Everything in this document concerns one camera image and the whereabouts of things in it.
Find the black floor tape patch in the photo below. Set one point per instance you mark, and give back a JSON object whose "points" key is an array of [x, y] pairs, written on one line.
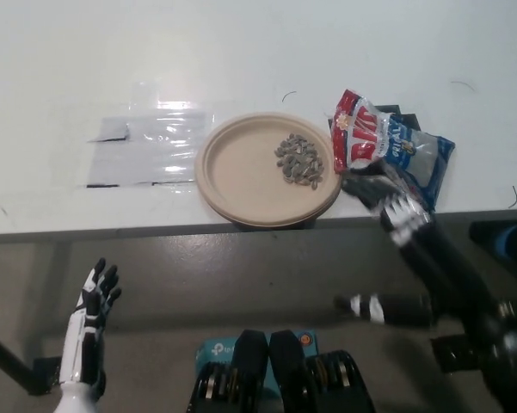
{"points": [[45, 374], [445, 353]]}

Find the black and blue object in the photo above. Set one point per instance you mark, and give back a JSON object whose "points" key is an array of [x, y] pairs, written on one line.
{"points": [[486, 241]]}

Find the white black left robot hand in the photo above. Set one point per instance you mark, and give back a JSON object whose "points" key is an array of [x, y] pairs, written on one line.
{"points": [[79, 344]]}

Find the teal router box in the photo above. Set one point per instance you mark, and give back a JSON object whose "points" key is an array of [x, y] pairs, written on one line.
{"points": [[213, 350]]}

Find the red blue sunflower seeds bag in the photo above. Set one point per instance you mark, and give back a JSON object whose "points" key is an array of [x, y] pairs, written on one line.
{"points": [[357, 137]]}

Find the pile of sunflower seeds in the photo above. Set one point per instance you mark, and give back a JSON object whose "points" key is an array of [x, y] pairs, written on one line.
{"points": [[299, 161]]}

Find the black slanted table leg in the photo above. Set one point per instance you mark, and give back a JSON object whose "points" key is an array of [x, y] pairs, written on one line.
{"points": [[4, 357]]}

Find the black left robot body block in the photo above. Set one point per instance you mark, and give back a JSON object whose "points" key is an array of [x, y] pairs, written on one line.
{"points": [[241, 378]]}

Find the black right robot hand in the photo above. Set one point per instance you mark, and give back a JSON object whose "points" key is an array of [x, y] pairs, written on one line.
{"points": [[447, 275]]}

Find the beige paper plate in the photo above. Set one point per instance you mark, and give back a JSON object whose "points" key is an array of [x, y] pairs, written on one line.
{"points": [[241, 172], [262, 222]]}

